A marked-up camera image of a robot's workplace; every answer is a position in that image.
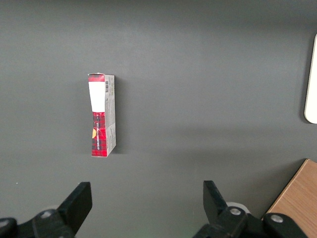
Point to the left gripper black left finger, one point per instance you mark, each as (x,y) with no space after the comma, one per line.
(62,220)

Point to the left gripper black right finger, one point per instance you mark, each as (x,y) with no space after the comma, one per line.
(215,210)

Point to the wooden drawer cabinet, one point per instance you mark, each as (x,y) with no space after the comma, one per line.
(297,193)

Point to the red plaid cardboard box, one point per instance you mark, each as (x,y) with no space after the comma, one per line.
(99,138)

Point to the cream rectangular plastic tray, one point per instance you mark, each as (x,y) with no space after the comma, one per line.
(312,94)

